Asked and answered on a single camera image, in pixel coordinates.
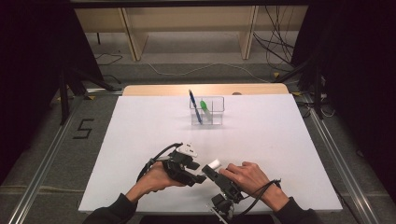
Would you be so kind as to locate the light wooden desk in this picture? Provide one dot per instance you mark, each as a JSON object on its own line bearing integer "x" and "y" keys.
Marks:
{"x": 186, "y": 18}

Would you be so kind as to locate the black metal stand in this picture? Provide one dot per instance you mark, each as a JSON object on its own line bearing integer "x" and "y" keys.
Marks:
{"x": 317, "y": 93}
{"x": 63, "y": 99}

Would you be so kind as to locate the black curtain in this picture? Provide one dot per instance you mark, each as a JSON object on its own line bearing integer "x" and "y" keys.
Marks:
{"x": 31, "y": 77}
{"x": 358, "y": 77}

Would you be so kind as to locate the blue ballpoint pen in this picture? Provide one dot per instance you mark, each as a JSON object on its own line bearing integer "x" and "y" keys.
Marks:
{"x": 193, "y": 101}

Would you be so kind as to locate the white cylindrical tube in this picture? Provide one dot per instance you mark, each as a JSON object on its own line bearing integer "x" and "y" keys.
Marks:
{"x": 214, "y": 163}

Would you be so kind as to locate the clear acrylic desk organizer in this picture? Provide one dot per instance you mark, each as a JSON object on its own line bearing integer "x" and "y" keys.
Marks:
{"x": 216, "y": 119}

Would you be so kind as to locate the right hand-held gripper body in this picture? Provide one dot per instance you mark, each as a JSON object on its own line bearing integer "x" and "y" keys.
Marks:
{"x": 229, "y": 191}

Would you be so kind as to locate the round dark table grommet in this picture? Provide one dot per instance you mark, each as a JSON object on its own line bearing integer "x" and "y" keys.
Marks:
{"x": 236, "y": 93}

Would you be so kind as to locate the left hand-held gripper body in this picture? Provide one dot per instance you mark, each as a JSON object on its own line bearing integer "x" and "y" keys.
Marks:
{"x": 177, "y": 166}

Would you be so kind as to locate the person's right hand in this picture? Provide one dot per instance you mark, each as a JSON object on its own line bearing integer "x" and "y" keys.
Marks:
{"x": 252, "y": 180}

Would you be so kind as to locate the aluminium floor rail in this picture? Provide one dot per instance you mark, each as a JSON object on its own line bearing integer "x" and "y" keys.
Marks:
{"x": 41, "y": 174}
{"x": 346, "y": 174}

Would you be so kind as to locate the person's left hand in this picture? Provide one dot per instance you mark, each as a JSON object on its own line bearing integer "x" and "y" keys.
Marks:
{"x": 155, "y": 180}

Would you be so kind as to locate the light wooden table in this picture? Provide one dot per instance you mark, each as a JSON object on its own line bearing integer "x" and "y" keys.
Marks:
{"x": 155, "y": 90}

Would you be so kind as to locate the green highlighter pen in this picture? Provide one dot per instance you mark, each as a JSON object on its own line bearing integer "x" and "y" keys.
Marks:
{"x": 204, "y": 105}

